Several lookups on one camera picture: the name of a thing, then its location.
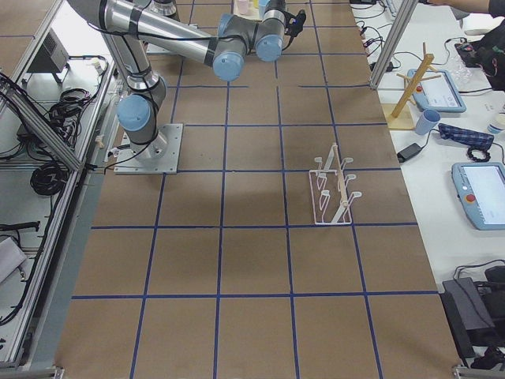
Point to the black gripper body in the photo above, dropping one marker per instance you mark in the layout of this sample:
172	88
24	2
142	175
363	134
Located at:
276	4

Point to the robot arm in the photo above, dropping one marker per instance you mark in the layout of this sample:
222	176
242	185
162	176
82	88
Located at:
166	8
126	26

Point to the blue plastic cup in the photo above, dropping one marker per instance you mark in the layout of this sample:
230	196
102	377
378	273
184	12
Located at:
262	4

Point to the pink plastic cup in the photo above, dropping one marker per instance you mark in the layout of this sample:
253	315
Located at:
242	6

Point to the blue cup on desk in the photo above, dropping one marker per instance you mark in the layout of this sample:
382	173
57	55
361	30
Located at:
427	121

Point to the cream plastic tray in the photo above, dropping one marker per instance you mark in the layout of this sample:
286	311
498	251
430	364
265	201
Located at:
253	13

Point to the wooden mug tree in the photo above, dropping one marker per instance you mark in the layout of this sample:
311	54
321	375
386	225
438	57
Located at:
397	115

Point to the teach pendant tablet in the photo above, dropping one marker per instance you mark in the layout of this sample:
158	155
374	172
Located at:
480	189
437	91

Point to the black power adapter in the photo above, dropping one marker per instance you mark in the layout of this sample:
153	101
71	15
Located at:
409	152

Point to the white wire cup rack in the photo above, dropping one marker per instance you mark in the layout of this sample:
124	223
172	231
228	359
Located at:
330	196

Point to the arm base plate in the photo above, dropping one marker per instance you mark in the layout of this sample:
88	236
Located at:
160	157

